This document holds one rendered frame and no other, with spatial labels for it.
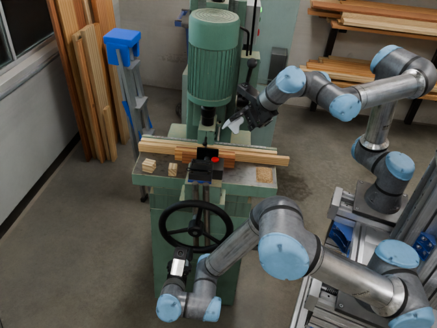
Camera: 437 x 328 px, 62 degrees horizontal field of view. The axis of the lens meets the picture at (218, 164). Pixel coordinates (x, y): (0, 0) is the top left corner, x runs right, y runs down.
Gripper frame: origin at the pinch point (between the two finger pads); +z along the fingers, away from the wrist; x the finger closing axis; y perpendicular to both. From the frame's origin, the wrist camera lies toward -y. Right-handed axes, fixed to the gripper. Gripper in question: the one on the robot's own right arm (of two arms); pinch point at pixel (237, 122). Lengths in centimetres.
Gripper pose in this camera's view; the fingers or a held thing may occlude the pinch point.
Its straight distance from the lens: 135.0
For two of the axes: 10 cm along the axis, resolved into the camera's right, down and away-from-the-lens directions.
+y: 4.3, 8.9, -1.4
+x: 8.1, -3.1, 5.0
